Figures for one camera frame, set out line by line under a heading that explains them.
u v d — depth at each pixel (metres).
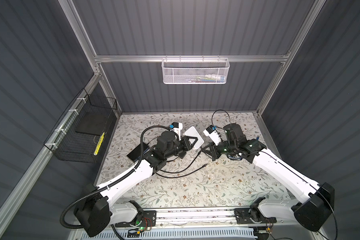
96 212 0.39
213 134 0.66
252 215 0.68
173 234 0.77
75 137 0.72
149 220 0.72
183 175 0.89
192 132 0.73
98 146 0.68
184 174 0.89
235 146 0.57
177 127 0.69
